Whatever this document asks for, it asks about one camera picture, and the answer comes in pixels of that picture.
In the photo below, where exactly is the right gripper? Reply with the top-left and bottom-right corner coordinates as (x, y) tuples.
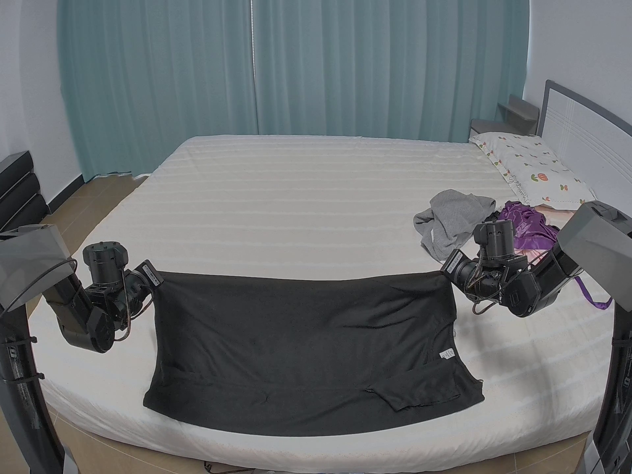
(441, 250), (482, 295)

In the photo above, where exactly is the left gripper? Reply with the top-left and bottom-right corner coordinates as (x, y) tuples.
(126, 260), (165, 297)

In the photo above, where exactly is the black T-shirt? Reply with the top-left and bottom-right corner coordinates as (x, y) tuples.
(142, 271), (486, 437)

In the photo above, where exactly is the bed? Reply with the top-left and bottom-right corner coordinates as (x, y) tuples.
(35, 79), (632, 468)

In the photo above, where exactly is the grey garment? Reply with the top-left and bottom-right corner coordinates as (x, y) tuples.
(413, 189), (497, 264)

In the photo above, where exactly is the purple satin garment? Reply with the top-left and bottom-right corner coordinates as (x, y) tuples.
(496, 201), (613, 311)

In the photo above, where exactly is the white printed pillow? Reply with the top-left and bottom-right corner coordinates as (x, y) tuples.
(469, 132), (598, 211)

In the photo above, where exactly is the black chest of drawers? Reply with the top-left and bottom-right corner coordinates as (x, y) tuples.
(0, 151), (47, 231)

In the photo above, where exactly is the grey bedside table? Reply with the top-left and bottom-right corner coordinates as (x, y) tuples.
(469, 93), (540, 139)

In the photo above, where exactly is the blue-green curtain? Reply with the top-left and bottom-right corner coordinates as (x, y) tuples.
(252, 0), (530, 142)
(57, 0), (260, 182)

